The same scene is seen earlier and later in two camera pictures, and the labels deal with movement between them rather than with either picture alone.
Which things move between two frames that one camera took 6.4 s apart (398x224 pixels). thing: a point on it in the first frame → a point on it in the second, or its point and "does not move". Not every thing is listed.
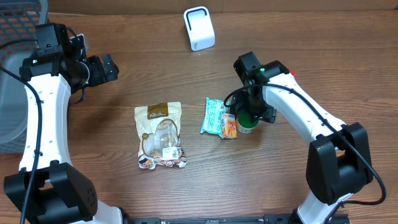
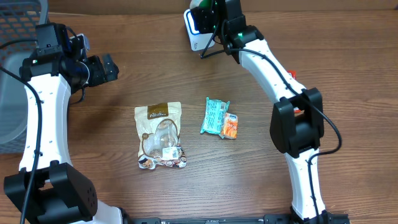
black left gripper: (99, 75) does not move
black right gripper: (239, 103) → (202, 17)
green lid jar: (245, 123) → (200, 3)
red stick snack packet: (294, 73) does not move
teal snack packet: (212, 122) does not move
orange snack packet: (230, 128) does not move
